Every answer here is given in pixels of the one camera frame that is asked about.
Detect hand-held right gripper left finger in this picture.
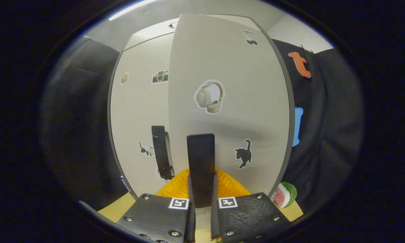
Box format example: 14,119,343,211
116,169,197,243

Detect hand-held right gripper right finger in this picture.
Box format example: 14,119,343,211
210,168,292,243

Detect beige cabinet door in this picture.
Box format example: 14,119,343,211
168,13,295,230
109,34,174,198

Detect beige double-door shoe cabinet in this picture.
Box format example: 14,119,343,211
107,13,295,199

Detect watermelon slice toy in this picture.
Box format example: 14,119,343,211
270,182,297,208

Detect black backdrop cloth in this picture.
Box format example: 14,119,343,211
39,35,365,216

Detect ceiling light panel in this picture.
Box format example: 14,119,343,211
108,0,159,21

